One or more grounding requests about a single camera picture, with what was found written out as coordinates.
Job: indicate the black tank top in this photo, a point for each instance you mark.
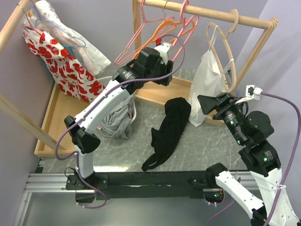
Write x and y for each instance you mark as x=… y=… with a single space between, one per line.
x=166 y=138

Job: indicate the left wooden clothes rack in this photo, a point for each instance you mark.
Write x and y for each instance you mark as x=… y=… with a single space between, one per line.
x=25 y=82

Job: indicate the white pale pink garment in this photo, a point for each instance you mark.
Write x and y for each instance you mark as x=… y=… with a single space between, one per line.
x=45 y=18

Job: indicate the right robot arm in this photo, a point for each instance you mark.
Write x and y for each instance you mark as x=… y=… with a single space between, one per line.
x=260 y=157

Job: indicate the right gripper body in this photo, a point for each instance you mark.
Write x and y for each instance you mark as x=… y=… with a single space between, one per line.
x=229 y=109

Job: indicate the beige wooden hanger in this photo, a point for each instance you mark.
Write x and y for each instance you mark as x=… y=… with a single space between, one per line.
x=228 y=74

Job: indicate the red floral white garment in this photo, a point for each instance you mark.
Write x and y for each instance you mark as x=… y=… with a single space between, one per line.
x=68 y=73

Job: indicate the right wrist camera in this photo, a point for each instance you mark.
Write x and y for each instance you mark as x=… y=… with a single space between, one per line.
x=252 y=93

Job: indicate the right wooden clothes rack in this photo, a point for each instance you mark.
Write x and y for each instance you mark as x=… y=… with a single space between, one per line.
x=152 y=94

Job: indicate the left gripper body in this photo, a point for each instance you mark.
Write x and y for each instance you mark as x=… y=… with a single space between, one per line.
x=162 y=69

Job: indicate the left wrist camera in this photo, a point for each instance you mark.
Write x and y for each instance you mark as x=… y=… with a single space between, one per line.
x=164 y=48

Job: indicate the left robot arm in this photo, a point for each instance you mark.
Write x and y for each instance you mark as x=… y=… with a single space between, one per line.
x=152 y=64

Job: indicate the grey tank top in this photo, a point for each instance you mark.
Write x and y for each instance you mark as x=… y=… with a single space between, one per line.
x=117 y=123

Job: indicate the pink plastic hanger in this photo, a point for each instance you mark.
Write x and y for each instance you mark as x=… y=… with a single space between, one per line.
x=188 y=26

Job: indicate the white plastic laundry basket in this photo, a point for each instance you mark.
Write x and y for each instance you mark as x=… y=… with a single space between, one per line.
x=132 y=108

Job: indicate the white sheer tank top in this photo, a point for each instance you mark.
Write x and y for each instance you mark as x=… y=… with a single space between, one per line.
x=208 y=82

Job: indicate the orange plastic hanger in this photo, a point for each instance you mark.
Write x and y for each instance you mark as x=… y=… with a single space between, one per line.
x=164 y=28

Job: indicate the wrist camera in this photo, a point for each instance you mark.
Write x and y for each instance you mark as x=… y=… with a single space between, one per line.
x=252 y=93
x=164 y=48

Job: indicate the thin pink wire hanger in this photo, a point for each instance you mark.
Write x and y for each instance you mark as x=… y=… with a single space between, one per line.
x=135 y=43

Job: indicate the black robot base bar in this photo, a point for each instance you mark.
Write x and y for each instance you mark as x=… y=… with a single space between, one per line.
x=119 y=185

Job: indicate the wooden clothes rack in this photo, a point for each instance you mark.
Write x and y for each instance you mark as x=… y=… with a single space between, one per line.
x=152 y=94
x=25 y=82

